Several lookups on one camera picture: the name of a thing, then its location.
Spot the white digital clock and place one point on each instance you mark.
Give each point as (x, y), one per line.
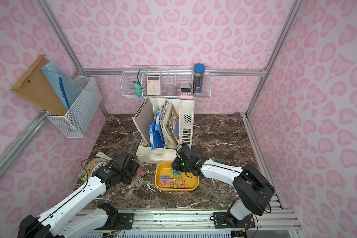
(185, 90)

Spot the white mesh wall basket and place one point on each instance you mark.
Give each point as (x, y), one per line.
(76, 121)

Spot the pink white calculator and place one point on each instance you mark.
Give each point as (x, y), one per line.
(153, 85)

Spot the clear wall shelf organizer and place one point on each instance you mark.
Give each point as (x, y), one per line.
(169, 75)

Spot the brown kraft envelope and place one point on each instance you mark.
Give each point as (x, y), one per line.
(34, 87)

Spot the yellow plastic storage box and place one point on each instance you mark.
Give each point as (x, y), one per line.
(164, 168)

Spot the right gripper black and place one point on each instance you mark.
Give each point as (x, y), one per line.
(181, 163)

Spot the grey spiral notebook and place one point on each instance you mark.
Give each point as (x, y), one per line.
(143, 118)

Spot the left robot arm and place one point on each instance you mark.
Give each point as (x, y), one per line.
(57, 221)

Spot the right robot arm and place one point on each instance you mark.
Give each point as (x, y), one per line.
(252, 187)

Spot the pink binder clip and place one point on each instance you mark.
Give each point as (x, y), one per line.
(141, 173)
(182, 186)
(166, 181)

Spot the blue binder folder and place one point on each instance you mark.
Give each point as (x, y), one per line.
(155, 132)

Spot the white desktop file organizer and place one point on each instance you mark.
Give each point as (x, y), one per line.
(185, 111)

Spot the pink binder clip top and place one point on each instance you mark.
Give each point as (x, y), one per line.
(141, 173)

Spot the green desk lamp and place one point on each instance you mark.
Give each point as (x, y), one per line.
(137, 84)

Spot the light blue document folder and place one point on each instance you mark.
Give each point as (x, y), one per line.
(63, 85)

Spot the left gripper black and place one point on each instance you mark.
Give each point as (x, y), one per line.
(130, 168)

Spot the illustrated children's book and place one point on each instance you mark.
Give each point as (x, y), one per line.
(98, 161)

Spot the blue lid pencil tube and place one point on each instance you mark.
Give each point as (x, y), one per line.
(198, 74)

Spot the books in organizer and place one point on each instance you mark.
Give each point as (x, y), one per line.
(170, 125)

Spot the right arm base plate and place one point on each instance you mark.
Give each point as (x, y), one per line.
(224, 220)

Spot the clear glass jar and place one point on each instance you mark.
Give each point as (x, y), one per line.
(170, 91)

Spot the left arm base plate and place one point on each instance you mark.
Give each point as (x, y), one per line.
(120, 220)

